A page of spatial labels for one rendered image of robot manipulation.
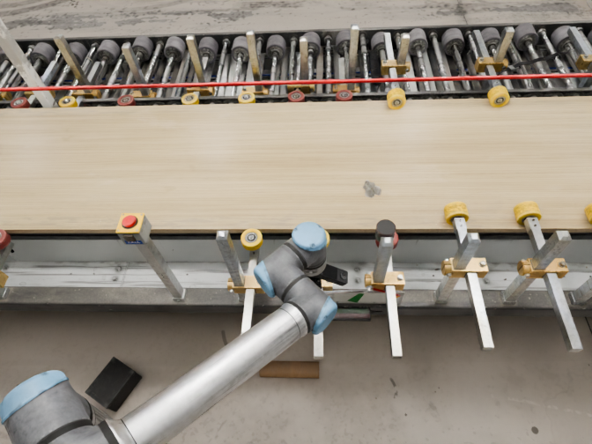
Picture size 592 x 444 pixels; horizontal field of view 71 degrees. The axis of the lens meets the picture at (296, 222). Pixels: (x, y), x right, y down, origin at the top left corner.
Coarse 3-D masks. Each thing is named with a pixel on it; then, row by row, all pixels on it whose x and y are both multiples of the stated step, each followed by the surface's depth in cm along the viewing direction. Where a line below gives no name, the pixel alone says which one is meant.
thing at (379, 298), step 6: (336, 294) 152; (342, 294) 152; (348, 294) 152; (354, 294) 152; (366, 294) 151; (372, 294) 151; (378, 294) 151; (384, 294) 151; (402, 294) 150; (336, 300) 157; (342, 300) 157; (360, 300) 156; (366, 300) 156; (372, 300) 156; (378, 300) 156; (384, 300) 155; (396, 300) 155
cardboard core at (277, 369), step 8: (264, 368) 207; (272, 368) 207; (280, 368) 207; (288, 368) 207; (296, 368) 206; (304, 368) 206; (312, 368) 206; (264, 376) 208; (272, 376) 208; (280, 376) 208; (288, 376) 207; (296, 376) 207; (304, 376) 206; (312, 376) 206
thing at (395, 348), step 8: (392, 288) 144; (392, 296) 142; (392, 304) 140; (392, 312) 139; (392, 320) 137; (392, 328) 136; (392, 336) 134; (392, 344) 133; (400, 344) 133; (392, 352) 131; (400, 352) 131
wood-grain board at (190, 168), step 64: (0, 128) 197; (64, 128) 194; (128, 128) 192; (192, 128) 189; (256, 128) 187; (320, 128) 185; (384, 128) 183; (448, 128) 180; (512, 128) 178; (576, 128) 176; (0, 192) 174; (64, 192) 172; (128, 192) 170; (192, 192) 168; (256, 192) 166; (320, 192) 164; (384, 192) 163; (448, 192) 161; (512, 192) 159; (576, 192) 158
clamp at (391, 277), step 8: (368, 272) 149; (392, 272) 146; (400, 272) 146; (368, 280) 145; (384, 280) 144; (392, 280) 144; (400, 280) 144; (376, 288) 147; (384, 288) 146; (400, 288) 146
